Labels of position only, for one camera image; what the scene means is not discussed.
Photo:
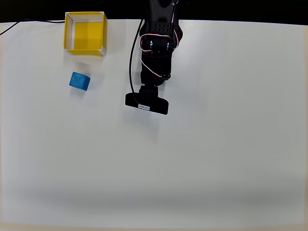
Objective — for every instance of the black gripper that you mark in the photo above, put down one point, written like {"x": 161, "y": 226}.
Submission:
{"x": 165, "y": 76}

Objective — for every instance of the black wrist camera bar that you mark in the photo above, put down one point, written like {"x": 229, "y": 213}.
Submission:
{"x": 154, "y": 104}

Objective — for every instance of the yellow open box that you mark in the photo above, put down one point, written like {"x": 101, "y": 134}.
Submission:
{"x": 86, "y": 33}

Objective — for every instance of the blue cube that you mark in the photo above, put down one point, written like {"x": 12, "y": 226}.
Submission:
{"x": 79, "y": 81}

